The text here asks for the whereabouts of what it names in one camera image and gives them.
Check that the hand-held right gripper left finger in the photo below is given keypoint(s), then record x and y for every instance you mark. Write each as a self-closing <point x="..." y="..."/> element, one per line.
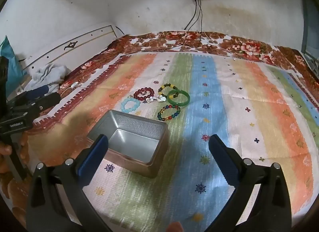
<point x="94" y="157"/>

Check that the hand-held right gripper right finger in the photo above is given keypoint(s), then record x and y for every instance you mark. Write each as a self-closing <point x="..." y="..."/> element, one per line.
<point x="224" y="159"/>

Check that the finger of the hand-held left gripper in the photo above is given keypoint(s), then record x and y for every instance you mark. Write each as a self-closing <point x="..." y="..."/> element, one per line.
<point x="39" y="89"/>
<point x="49" y="100"/>

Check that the green jade bangle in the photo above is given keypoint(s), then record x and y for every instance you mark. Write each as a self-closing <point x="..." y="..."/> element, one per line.
<point x="178" y="103"/>

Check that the person's left hand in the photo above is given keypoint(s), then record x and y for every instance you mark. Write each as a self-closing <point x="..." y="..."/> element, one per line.
<point x="24" y="147"/>

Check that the person's right hand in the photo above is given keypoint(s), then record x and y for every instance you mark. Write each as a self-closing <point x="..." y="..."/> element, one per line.
<point x="175" y="227"/>

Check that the grey crumpled cloth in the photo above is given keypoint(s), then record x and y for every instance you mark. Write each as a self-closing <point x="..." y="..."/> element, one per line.
<point x="49" y="72"/>

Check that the teal bag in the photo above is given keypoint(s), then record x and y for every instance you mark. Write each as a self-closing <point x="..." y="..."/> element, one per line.
<point x="10" y="60"/>

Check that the striped pastel blanket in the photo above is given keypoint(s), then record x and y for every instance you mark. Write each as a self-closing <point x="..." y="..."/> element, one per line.
<point x="236" y="97"/>

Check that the white headboard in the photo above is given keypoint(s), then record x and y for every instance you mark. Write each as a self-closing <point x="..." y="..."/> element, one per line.
<point x="82" y="40"/>

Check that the striped Christmas tablecloth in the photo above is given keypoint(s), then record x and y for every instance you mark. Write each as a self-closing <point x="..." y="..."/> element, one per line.
<point x="174" y="37"/>

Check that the grey window frame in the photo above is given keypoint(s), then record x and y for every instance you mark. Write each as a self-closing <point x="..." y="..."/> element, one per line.
<point x="309" y="27"/>

